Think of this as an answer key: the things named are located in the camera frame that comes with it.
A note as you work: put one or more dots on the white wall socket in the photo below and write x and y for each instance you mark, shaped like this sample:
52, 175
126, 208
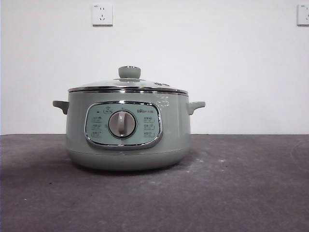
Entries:
303, 14
102, 15

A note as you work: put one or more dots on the glass lid with green knob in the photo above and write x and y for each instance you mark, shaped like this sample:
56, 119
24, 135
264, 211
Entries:
129, 72

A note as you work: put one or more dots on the pale green electric cooking pot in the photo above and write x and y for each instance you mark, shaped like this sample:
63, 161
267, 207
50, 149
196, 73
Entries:
169, 135

